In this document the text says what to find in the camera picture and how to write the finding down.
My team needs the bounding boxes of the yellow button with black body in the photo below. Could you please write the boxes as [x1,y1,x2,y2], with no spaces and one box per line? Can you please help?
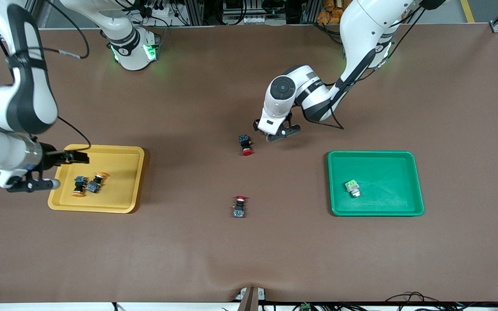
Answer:
[87,172,108,194]
[73,175,88,198]

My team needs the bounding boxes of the red button with black body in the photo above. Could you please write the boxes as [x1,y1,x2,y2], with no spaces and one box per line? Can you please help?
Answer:
[237,134,254,156]
[232,195,247,219]

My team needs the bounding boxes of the yellow plastic tray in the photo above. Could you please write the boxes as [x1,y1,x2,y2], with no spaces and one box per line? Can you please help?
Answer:
[48,144,145,214]

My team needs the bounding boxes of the green plastic tray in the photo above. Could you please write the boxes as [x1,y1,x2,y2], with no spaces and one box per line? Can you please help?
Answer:
[327,150,425,217]

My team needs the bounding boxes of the white power strip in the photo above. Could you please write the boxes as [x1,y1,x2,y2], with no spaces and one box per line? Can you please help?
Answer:
[222,14,272,25]

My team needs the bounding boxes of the brown table mat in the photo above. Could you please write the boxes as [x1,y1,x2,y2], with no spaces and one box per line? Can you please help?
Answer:
[0,24,498,303]

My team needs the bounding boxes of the orange snack bags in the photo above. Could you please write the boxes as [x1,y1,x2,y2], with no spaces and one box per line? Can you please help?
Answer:
[317,0,353,25]

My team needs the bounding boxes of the metal table clamp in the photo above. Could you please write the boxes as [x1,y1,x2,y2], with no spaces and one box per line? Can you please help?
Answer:
[234,286,267,311]

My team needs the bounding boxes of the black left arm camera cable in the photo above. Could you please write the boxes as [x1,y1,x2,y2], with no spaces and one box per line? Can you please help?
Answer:
[292,0,431,130]

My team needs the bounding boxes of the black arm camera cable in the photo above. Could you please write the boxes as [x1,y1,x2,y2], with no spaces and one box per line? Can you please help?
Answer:
[0,0,92,152]
[292,0,431,130]

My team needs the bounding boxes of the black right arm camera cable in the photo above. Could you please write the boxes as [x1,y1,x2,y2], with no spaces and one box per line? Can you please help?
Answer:
[0,0,92,152]

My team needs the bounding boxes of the black floor cables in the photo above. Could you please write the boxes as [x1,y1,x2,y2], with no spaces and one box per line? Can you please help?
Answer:
[381,292,498,311]

